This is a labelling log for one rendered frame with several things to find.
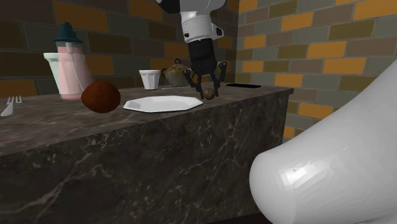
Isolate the white octagonal plate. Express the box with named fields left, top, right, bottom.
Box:
left=122, top=95, right=204, bottom=113

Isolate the black flat slab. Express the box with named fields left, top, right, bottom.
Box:
left=225, top=82, right=262, bottom=89

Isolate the small olive round fruit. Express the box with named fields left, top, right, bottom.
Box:
left=202, top=88, right=216, bottom=101

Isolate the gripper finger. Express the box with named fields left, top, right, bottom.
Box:
left=182, top=69, right=204, bottom=94
left=211, top=61, right=228, bottom=97

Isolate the olive lidded pot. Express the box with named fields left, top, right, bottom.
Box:
left=160, top=57, right=195, bottom=88

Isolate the pale green cup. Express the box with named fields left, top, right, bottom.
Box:
left=43, top=52, right=63, bottom=94

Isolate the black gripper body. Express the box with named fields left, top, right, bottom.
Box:
left=187, top=38, right=219, bottom=76

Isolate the white fork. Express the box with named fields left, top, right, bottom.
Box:
left=0, top=95, right=23, bottom=117

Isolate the pink bottle with teal cap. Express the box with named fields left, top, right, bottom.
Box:
left=53, top=21, right=94, bottom=101

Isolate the brown round ball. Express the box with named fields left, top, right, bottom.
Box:
left=80, top=80, right=122, bottom=115

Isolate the white ribbed cup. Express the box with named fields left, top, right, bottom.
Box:
left=138, top=69, right=162, bottom=91

